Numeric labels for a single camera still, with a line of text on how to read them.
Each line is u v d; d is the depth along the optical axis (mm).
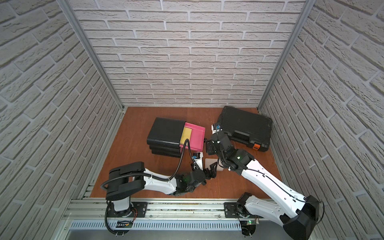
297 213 383
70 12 715
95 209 758
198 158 701
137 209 731
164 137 813
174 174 588
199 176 619
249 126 1055
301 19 727
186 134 870
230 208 747
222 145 524
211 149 656
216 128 640
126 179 483
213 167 741
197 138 896
